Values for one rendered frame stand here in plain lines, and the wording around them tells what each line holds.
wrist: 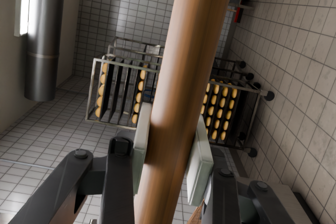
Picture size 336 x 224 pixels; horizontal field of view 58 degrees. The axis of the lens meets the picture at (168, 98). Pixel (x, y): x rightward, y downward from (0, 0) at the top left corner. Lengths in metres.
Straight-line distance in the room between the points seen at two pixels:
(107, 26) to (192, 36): 5.13
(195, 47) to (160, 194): 0.10
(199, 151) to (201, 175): 0.01
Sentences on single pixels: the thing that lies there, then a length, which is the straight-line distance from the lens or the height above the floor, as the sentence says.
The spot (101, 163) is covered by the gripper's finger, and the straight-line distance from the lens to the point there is 0.16.
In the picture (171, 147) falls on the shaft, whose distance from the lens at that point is 0.19.
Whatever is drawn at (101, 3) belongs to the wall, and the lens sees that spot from 5.29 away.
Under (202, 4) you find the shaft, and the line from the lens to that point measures 0.16.
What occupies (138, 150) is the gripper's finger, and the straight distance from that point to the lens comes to 0.16.
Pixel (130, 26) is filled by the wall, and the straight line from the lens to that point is 5.23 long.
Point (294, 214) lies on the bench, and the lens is 2.14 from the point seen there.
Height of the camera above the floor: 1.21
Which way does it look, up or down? 4 degrees down
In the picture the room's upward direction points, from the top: 79 degrees counter-clockwise
